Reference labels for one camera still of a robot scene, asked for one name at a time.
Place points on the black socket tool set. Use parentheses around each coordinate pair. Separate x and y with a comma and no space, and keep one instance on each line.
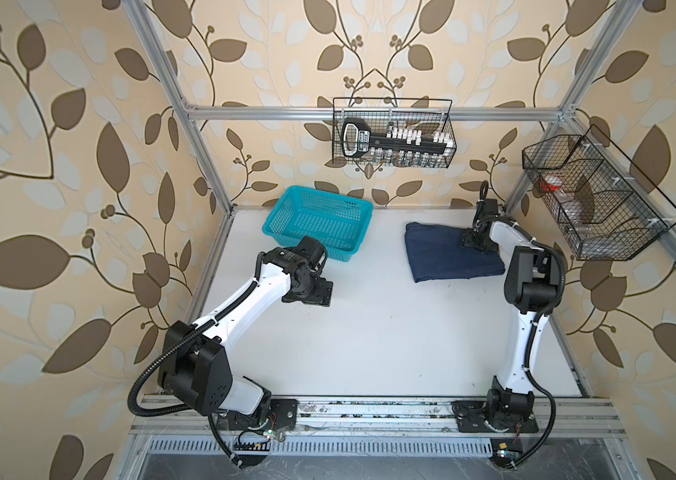
(397,146)

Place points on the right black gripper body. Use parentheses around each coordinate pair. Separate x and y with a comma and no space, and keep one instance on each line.
(470,238)

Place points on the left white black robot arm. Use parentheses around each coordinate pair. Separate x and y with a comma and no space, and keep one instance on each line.
(193,371)

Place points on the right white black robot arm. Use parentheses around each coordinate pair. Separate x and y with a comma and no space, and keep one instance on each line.
(533,286)

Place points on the black wire basket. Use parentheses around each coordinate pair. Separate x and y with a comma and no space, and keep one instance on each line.
(422,113)
(610,208)

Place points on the dark blue denim trousers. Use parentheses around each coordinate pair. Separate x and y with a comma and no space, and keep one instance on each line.
(436,252)

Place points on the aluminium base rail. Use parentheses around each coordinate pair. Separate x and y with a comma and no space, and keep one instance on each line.
(424,427)

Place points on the red capped clear container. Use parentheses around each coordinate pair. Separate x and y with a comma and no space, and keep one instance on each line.
(550,184)

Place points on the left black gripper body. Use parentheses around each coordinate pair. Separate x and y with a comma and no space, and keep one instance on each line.
(314,291)

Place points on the back black wire basket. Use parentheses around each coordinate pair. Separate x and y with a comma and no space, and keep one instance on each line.
(422,113)

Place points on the teal plastic basket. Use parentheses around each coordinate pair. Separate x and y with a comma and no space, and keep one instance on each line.
(338,222)

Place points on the right black wire basket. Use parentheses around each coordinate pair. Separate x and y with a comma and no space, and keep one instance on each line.
(610,208)

